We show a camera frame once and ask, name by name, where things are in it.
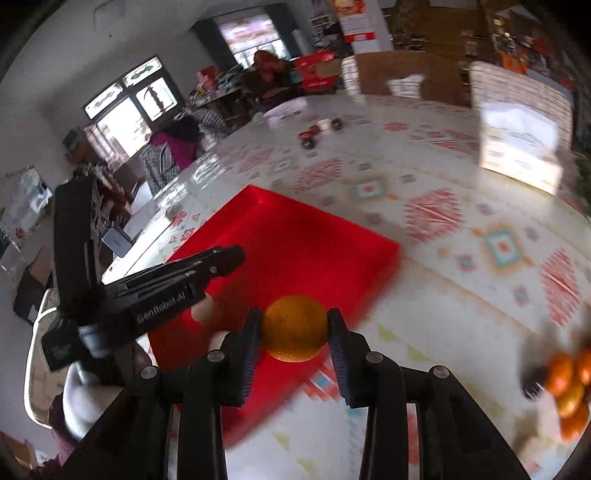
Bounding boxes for plaid cloth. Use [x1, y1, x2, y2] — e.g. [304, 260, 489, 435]
[140, 143, 182, 195]

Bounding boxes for brown cardboard box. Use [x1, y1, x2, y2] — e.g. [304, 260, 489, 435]
[355, 50, 469, 108]

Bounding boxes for white crumpled bag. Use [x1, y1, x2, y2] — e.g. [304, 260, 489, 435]
[387, 74, 426, 99]

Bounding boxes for magenta cloth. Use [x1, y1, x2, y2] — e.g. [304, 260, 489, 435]
[151, 130, 200, 171]

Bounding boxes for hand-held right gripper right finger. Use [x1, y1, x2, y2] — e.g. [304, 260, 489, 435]
[327, 308, 532, 480]

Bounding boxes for red gift box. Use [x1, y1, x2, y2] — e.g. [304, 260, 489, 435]
[295, 52, 341, 94]

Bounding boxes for window with dark frame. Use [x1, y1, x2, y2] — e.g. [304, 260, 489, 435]
[83, 55, 182, 158]

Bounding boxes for person's left forearm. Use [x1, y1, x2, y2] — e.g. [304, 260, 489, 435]
[62, 364, 139, 439]

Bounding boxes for orange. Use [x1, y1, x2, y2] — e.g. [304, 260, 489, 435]
[547, 354, 574, 397]
[560, 406, 591, 443]
[574, 348, 591, 386]
[261, 295, 329, 363]
[555, 383, 586, 417]

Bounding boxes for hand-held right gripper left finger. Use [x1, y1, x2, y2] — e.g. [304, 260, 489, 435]
[60, 308, 264, 480]

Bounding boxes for white paper sheet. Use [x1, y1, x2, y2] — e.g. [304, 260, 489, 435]
[262, 98, 306, 124]

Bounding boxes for red wall calendar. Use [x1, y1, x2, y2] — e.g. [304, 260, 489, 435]
[330, 0, 380, 44]

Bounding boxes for small white box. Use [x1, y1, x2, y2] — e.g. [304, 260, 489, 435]
[102, 226, 136, 258]

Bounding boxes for white plastic chair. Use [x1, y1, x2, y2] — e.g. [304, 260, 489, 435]
[25, 288, 58, 431]

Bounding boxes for red plastic tray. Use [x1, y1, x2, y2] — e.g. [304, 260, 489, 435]
[148, 185, 402, 448]

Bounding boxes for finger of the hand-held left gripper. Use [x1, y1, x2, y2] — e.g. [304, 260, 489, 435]
[108, 244, 246, 298]

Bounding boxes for white tissue box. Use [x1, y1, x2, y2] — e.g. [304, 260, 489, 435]
[478, 102, 565, 195]

